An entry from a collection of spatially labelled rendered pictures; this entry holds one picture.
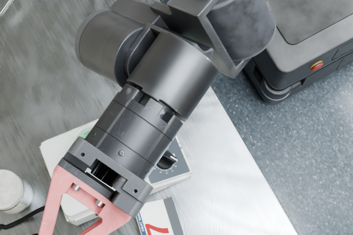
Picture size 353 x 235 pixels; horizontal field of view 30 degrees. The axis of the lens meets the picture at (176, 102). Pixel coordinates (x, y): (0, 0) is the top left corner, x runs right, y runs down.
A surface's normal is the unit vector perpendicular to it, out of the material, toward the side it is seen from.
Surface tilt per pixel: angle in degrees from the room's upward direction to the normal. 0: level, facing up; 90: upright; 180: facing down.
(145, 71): 35
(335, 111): 0
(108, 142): 10
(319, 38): 0
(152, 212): 40
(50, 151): 0
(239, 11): 60
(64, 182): 29
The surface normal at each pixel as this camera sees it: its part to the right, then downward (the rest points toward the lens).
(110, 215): -0.09, 0.24
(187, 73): 0.31, 0.07
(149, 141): 0.48, 0.22
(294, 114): -0.03, -0.25
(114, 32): -0.42, -0.55
